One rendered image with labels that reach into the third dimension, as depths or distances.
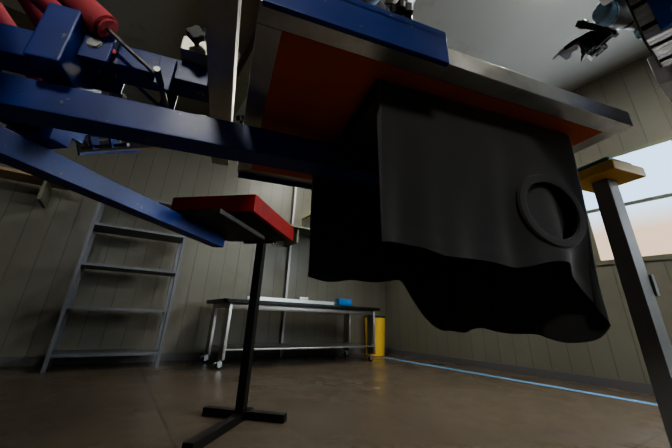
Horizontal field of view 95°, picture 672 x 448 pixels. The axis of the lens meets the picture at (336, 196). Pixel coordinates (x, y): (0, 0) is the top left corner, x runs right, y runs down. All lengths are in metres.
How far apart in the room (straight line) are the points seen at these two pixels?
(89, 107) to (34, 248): 4.13
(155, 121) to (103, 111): 0.08
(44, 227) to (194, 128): 4.23
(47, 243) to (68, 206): 0.46
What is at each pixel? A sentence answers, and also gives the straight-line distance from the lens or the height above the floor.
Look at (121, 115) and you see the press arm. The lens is 0.70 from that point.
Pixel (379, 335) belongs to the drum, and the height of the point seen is 0.31.
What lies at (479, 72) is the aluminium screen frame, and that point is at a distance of 0.63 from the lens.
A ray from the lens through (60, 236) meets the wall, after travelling 4.79.
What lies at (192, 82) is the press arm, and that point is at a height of 0.99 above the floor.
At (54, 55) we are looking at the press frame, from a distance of 0.73.
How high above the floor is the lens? 0.55
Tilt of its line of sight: 22 degrees up
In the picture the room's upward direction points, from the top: 2 degrees clockwise
